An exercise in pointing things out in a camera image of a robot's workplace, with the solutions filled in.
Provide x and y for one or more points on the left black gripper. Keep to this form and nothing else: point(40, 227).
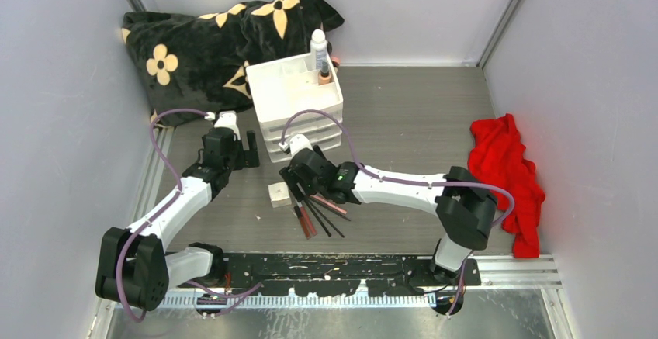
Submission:
point(250, 156)

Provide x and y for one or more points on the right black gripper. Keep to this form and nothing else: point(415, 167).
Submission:
point(292, 179)

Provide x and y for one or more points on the small cream box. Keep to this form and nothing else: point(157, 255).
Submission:
point(279, 194)

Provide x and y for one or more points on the beige foundation bottle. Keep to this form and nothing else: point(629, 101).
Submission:
point(324, 74)

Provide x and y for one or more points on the white spray bottle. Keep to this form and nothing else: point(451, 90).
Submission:
point(318, 48)

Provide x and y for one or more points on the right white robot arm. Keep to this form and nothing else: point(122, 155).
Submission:
point(463, 206)

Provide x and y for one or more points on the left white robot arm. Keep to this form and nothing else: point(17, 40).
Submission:
point(135, 266)

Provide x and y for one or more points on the pink makeup pencil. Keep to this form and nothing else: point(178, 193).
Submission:
point(328, 205)

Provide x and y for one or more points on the dark red lip gloss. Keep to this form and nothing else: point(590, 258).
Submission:
point(302, 222)

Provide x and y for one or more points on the red lip gloss tube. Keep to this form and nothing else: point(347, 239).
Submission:
point(307, 219)

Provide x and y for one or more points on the white plastic drawer organizer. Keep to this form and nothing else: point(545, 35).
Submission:
point(284, 87)

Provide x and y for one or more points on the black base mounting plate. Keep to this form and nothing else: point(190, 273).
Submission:
point(336, 274)

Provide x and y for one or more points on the red cloth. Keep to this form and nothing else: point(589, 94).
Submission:
point(498, 158)

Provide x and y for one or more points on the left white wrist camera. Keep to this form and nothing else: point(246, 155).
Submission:
point(228, 120)

